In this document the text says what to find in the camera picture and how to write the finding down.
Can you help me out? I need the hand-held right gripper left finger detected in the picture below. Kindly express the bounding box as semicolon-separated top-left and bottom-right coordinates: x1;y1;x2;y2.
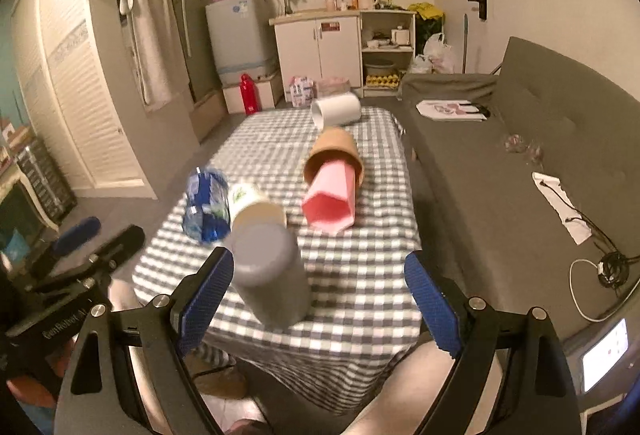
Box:
59;246;236;435

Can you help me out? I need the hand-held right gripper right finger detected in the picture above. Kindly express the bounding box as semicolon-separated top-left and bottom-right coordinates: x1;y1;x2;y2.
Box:
404;251;584;435

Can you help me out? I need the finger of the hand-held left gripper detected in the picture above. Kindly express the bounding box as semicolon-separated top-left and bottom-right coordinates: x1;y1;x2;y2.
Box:
35;224;147;292
30;216;102;278

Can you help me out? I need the grey cup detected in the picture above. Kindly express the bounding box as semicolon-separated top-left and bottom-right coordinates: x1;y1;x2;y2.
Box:
223;221;313;329

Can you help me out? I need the white paper cup green print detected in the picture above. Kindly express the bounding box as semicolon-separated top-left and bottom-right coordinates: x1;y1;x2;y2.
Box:
227;181;288;236

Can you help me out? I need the pink hexagonal cup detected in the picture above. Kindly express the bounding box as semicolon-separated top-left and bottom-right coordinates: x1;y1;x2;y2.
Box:
301;161;357;236

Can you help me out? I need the brown cup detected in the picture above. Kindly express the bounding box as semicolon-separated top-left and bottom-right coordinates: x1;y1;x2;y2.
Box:
303;126;364;186

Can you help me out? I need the person's left leg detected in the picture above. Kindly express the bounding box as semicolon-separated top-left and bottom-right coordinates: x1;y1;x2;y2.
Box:
106;276;153;421

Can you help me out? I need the person's leg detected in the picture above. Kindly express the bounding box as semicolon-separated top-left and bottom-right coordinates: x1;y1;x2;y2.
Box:
345;332;507;435
106;276;153;421

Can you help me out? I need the black storage crate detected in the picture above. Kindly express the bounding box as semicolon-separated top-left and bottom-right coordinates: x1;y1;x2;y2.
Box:
14;138;79;232

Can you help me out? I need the grey white checked tablecloth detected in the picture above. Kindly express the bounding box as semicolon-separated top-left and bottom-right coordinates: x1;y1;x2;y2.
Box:
132;106;424;414

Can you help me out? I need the person's right leg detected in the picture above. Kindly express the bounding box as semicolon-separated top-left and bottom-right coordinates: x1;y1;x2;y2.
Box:
345;332;507;435

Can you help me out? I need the grey sofa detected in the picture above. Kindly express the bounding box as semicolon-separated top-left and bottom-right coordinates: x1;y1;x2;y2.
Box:
399;35;640;352

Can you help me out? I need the white louvred wardrobe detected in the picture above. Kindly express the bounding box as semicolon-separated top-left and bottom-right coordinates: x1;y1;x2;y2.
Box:
10;0;201;202

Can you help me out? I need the white paper sheet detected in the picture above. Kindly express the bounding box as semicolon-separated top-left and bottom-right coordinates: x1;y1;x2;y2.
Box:
531;171;595;246

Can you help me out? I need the lit tablet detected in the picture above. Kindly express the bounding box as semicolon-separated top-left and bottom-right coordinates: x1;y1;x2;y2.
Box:
580;317;630;394

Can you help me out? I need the clear plastic wrapper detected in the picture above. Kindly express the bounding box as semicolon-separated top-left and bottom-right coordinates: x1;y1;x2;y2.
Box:
502;132;545;166

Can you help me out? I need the red bottle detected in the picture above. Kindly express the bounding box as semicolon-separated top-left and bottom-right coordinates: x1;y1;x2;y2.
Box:
239;73;262;116

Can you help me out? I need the white base box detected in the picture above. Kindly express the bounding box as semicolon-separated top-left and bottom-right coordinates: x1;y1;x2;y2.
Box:
221;69;285;116

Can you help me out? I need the white towel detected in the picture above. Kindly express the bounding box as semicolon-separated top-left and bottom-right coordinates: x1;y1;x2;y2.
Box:
127;0;175;112

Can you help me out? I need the white pink packet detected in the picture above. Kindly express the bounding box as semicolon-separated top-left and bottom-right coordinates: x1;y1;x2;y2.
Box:
290;76;316;108

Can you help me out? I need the white washing machine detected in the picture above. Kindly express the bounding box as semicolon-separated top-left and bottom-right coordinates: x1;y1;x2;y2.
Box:
205;0;279;86

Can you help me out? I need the white plastic bag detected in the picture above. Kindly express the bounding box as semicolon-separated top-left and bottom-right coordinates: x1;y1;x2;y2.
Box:
422;32;457;72

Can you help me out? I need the white open shelf unit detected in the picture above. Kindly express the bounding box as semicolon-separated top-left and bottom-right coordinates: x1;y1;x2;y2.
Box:
359;9;417;98

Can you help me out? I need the white sink cabinet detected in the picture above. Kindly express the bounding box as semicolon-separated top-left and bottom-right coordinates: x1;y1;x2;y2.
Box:
269;9;364;105

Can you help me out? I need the yellow bag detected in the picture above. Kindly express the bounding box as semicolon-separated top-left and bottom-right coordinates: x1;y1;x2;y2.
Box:
408;2;446;41

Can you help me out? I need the white cable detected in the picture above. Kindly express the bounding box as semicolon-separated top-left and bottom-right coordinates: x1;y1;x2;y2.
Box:
569;258;640;322

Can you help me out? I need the black cable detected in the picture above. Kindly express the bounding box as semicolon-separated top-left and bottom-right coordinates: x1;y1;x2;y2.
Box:
537;178;640;288

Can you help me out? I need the mop handle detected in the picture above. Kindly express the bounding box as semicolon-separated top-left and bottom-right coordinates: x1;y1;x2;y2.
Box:
461;13;471;74

